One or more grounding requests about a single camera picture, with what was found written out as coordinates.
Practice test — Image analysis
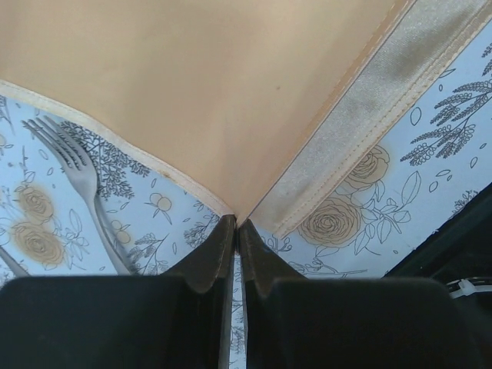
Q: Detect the orange satin napkin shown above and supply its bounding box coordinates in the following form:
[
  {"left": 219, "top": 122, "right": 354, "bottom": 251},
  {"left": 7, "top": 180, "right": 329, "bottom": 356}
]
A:
[{"left": 1, "top": 1, "right": 491, "bottom": 236}]

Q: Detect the silver fork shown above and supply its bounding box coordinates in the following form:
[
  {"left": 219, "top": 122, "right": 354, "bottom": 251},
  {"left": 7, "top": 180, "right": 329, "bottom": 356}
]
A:
[{"left": 22, "top": 116, "right": 131, "bottom": 275}]

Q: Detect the silver spoon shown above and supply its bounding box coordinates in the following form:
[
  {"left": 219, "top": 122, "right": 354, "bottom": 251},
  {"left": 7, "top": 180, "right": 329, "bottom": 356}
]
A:
[{"left": 0, "top": 247, "right": 29, "bottom": 278}]

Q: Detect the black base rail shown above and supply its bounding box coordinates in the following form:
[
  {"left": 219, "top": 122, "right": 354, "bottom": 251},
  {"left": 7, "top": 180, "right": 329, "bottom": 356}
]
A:
[{"left": 385, "top": 186, "right": 491, "bottom": 284}]

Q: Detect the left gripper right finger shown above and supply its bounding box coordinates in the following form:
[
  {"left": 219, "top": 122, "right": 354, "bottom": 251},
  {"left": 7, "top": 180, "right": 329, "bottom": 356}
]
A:
[{"left": 238, "top": 222, "right": 491, "bottom": 368}]

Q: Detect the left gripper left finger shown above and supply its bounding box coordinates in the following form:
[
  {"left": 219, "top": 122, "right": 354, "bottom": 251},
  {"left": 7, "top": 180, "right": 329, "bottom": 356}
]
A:
[{"left": 1, "top": 215, "right": 235, "bottom": 368}]

